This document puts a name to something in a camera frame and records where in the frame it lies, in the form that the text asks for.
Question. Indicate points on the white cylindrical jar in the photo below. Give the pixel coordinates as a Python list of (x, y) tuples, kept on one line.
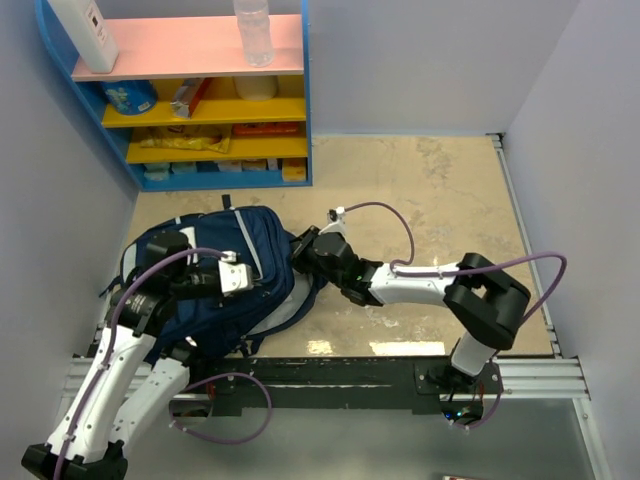
[(256, 88)]

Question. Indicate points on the blue snack canister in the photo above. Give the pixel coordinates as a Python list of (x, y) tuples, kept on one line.
[(130, 97)]

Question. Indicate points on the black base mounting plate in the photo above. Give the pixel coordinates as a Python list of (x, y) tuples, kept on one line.
[(348, 383)]

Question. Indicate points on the orange white carton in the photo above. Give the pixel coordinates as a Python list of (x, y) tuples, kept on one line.
[(188, 96)]

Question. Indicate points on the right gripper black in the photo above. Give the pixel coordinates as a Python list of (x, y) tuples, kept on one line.
[(300, 246)]

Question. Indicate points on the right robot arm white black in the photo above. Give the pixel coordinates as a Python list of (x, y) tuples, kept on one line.
[(489, 303)]

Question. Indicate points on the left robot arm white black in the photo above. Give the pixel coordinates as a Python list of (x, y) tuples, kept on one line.
[(135, 372)]

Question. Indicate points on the blue shelf unit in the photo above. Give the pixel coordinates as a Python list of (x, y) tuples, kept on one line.
[(166, 51)]

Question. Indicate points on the yellow snack packet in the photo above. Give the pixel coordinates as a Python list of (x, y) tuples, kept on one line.
[(187, 137)]

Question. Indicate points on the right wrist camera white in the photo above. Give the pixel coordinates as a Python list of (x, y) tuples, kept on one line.
[(335, 221)]

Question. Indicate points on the navy blue student backpack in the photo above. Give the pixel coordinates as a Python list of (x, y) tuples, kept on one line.
[(280, 298)]

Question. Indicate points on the white rectangular device box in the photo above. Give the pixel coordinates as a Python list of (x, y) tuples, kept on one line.
[(85, 25)]

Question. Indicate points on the clear plastic water bottle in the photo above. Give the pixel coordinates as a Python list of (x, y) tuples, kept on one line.
[(254, 27)]

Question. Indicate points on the red flat box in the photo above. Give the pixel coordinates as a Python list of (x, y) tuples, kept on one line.
[(266, 129)]

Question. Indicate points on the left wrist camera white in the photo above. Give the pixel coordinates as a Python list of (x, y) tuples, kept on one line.
[(234, 277)]

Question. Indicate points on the aluminium rail frame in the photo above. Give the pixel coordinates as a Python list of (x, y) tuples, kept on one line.
[(357, 328)]

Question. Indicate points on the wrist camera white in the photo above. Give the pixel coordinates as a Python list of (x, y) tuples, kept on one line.
[(335, 221), (234, 277)]

